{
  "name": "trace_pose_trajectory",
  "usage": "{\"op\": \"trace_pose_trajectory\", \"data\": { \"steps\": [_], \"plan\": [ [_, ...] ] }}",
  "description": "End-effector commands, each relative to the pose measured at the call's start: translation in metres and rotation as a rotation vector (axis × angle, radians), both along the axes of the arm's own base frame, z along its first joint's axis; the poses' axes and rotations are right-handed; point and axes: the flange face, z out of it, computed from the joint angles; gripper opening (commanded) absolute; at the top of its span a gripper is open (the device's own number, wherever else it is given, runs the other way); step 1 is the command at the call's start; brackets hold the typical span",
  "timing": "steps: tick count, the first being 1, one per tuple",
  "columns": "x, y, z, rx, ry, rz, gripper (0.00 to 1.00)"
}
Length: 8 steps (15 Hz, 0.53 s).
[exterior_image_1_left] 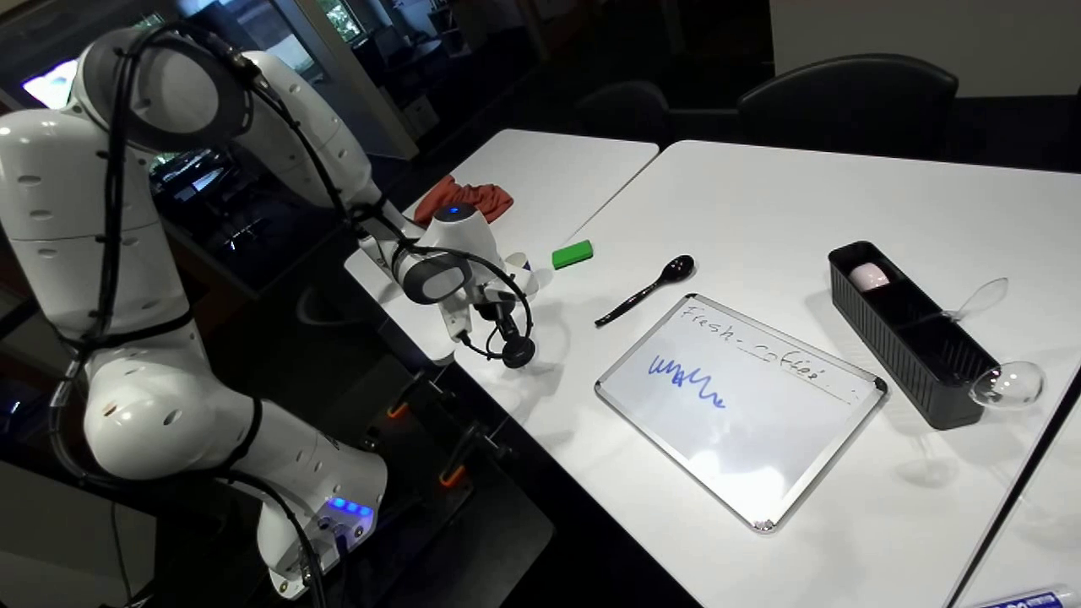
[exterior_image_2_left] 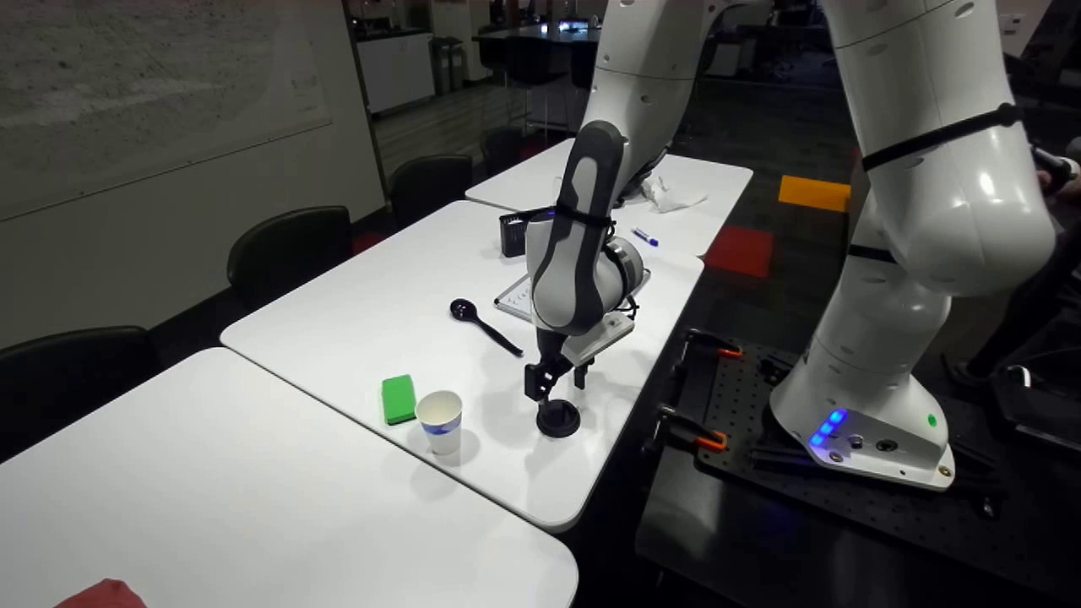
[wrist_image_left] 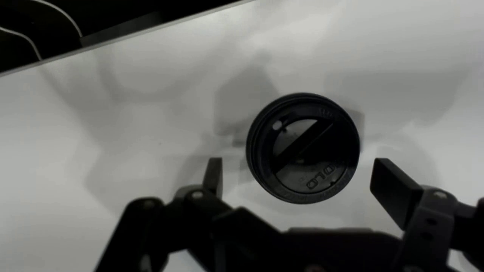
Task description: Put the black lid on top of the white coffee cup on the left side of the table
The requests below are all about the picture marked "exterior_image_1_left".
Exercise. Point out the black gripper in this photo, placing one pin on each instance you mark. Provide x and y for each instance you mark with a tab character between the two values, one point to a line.
495	312

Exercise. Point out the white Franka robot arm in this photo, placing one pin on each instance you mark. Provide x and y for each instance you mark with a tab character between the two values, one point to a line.
135	392

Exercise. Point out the green rectangular block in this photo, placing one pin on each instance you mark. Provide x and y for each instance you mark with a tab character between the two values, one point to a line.
571	254

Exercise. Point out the red cloth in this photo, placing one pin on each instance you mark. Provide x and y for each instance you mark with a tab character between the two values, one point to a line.
476	201

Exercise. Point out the orange black clamp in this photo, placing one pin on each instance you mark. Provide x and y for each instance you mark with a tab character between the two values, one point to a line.
453	473
397	412

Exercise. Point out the black plastic spoon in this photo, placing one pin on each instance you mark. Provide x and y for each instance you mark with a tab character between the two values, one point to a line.
678	269

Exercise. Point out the small framed whiteboard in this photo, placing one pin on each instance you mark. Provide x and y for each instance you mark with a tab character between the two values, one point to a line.
730	418

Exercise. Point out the black office chair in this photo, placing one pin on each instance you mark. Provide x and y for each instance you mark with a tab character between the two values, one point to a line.
631	107
845	96

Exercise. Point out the small white item in box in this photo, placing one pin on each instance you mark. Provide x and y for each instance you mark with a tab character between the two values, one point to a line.
865	277

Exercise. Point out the black rectangular box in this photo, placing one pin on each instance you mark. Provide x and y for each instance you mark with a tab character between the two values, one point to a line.
924	349

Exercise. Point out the clear wine glass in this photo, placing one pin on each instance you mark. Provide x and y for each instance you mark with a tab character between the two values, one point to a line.
1009	387

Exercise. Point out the lit background monitor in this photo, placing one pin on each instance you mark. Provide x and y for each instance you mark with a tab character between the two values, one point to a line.
51	87

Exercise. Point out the blue marker pen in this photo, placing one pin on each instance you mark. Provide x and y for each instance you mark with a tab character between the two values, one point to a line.
1033	600

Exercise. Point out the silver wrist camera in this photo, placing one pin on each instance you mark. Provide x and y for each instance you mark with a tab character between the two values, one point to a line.
511	276

